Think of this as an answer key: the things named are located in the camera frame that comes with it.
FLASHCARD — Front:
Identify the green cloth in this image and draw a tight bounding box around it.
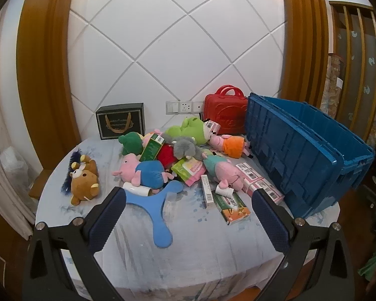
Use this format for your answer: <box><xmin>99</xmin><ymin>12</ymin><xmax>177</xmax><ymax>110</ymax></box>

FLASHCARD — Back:
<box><xmin>359</xmin><ymin>238</ymin><xmax>376</xmax><ymax>281</ymax></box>

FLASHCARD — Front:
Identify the green dinosaur plush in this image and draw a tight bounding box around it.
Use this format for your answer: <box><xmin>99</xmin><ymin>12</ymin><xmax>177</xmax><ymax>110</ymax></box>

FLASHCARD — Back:
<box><xmin>118</xmin><ymin>132</ymin><xmax>145</xmax><ymax>156</ymax></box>

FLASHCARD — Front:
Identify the round cloth-covered desktop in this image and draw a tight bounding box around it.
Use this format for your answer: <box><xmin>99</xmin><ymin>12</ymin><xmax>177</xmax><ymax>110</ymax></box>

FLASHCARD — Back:
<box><xmin>34</xmin><ymin>133</ymin><xmax>342</xmax><ymax>301</ymax></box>

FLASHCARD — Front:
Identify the dark blue feather toy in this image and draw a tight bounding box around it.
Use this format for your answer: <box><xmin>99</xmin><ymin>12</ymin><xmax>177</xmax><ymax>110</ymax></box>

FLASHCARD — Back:
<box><xmin>61</xmin><ymin>150</ymin><xmax>82</xmax><ymax>196</ymax></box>

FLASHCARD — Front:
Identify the red plush toy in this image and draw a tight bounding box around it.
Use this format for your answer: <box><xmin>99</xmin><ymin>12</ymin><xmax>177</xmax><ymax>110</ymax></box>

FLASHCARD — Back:
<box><xmin>158</xmin><ymin>142</ymin><xmax>177</xmax><ymax>167</ymax></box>

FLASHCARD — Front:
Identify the white wall socket panel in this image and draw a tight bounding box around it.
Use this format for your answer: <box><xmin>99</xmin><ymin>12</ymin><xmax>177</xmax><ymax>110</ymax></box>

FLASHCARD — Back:
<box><xmin>166</xmin><ymin>100</ymin><xmax>206</xmax><ymax>115</ymax></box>

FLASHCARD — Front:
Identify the pink and white box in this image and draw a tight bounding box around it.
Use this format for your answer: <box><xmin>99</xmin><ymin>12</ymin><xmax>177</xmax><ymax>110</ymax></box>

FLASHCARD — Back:
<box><xmin>235</xmin><ymin>162</ymin><xmax>260</xmax><ymax>179</ymax></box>
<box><xmin>248</xmin><ymin>183</ymin><xmax>285</xmax><ymax>206</ymax></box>
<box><xmin>241</xmin><ymin>176</ymin><xmax>271</xmax><ymax>193</ymax></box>

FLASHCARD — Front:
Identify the clear plastic bag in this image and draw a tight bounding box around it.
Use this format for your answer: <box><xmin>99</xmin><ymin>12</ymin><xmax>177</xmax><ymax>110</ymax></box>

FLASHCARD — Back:
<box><xmin>0</xmin><ymin>146</ymin><xmax>30</xmax><ymax>195</ymax></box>

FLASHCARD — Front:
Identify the green and orange box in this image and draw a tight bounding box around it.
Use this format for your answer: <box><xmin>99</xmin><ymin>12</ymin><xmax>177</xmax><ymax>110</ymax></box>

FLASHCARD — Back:
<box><xmin>214</xmin><ymin>192</ymin><xmax>251</xmax><ymax>225</ymax></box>

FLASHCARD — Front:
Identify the small pink pig plush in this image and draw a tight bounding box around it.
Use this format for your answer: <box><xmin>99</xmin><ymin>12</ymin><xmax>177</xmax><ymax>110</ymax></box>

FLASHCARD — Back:
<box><xmin>142</xmin><ymin>128</ymin><xmax>163</xmax><ymax>146</ymax></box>

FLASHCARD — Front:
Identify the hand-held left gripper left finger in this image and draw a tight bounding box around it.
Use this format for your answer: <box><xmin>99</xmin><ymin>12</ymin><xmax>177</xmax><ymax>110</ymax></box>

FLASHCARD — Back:
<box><xmin>22</xmin><ymin>186</ymin><xmax>127</xmax><ymax>301</ymax></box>

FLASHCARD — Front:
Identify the grey plush toy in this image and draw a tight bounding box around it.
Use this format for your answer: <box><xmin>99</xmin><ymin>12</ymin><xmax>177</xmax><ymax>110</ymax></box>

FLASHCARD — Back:
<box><xmin>161</xmin><ymin>135</ymin><xmax>212</xmax><ymax>160</ymax></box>

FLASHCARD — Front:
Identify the rolled patterned wallpaper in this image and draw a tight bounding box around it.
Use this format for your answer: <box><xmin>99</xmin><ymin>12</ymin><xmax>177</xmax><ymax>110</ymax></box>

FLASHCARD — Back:
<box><xmin>320</xmin><ymin>53</ymin><xmax>347</xmax><ymax>120</ymax></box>

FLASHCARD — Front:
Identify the pig plush in orange dress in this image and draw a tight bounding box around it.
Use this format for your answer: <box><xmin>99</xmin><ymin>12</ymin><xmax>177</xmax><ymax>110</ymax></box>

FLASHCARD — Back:
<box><xmin>209</xmin><ymin>133</ymin><xmax>254</xmax><ymax>159</ymax></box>

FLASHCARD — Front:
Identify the green cardboard box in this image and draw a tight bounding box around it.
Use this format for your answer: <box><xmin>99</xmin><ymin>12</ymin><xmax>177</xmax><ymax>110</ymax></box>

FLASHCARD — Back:
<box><xmin>139</xmin><ymin>134</ymin><xmax>165</xmax><ymax>163</ymax></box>

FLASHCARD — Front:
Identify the blue three-armed boomerang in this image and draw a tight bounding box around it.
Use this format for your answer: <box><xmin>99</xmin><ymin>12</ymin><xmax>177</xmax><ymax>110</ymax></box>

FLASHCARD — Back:
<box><xmin>124</xmin><ymin>180</ymin><xmax>184</xmax><ymax>249</ymax></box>

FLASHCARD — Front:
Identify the brown bear plush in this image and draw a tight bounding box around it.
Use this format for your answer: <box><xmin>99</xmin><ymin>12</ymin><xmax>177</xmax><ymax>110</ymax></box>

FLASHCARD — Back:
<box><xmin>69</xmin><ymin>155</ymin><xmax>101</xmax><ymax>206</ymax></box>

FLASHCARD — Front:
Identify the white curtain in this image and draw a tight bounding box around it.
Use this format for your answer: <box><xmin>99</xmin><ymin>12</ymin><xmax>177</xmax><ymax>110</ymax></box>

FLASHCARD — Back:
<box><xmin>0</xmin><ymin>16</ymin><xmax>35</xmax><ymax>239</ymax></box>

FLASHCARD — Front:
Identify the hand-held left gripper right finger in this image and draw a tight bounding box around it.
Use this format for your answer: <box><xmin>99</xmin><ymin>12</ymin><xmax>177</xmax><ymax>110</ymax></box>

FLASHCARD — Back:
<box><xmin>251</xmin><ymin>188</ymin><xmax>356</xmax><ymax>301</ymax></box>

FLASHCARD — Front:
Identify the green frog plush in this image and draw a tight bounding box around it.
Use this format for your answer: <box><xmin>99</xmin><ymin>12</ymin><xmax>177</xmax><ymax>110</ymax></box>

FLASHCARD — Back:
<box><xmin>164</xmin><ymin>117</ymin><xmax>212</xmax><ymax>146</ymax></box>

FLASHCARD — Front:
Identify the wooden stool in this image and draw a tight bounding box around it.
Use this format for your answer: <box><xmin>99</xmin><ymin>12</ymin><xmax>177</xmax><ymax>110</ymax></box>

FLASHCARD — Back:
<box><xmin>28</xmin><ymin>169</ymin><xmax>54</xmax><ymax>199</ymax></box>

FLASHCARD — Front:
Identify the curved wooden wall frame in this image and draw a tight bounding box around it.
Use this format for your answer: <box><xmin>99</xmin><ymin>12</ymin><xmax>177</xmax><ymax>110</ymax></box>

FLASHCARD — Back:
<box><xmin>279</xmin><ymin>0</ymin><xmax>329</xmax><ymax>107</ymax></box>
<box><xmin>16</xmin><ymin>0</ymin><xmax>82</xmax><ymax>171</ymax></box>

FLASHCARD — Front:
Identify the wooden slat glass partition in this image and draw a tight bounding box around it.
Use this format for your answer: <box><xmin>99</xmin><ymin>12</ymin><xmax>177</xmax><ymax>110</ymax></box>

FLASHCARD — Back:
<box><xmin>327</xmin><ymin>0</ymin><xmax>376</xmax><ymax>145</ymax></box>

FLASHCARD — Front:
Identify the red toy suitcase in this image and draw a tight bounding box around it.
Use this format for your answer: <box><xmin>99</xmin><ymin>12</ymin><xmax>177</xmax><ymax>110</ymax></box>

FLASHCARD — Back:
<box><xmin>204</xmin><ymin>85</ymin><xmax>249</xmax><ymax>135</ymax></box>

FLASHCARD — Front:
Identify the blue plastic crate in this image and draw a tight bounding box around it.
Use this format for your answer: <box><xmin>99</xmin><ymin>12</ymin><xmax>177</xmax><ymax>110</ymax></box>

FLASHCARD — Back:
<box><xmin>244</xmin><ymin>92</ymin><xmax>375</xmax><ymax>220</ymax></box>

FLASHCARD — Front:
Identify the green and pink packet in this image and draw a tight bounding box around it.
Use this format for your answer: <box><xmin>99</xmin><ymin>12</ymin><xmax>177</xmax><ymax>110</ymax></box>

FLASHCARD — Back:
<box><xmin>171</xmin><ymin>158</ymin><xmax>207</xmax><ymax>186</ymax></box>

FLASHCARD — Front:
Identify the long white box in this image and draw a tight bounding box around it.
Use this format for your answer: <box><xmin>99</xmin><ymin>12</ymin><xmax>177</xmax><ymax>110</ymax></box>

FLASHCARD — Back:
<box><xmin>201</xmin><ymin>175</ymin><xmax>215</xmax><ymax>208</ymax></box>

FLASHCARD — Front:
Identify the white small tube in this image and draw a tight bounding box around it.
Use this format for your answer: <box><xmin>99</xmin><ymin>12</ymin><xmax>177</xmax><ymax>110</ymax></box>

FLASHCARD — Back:
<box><xmin>215</xmin><ymin>183</ymin><xmax>234</xmax><ymax>197</ymax></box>
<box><xmin>123</xmin><ymin>184</ymin><xmax>152</xmax><ymax>196</ymax></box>

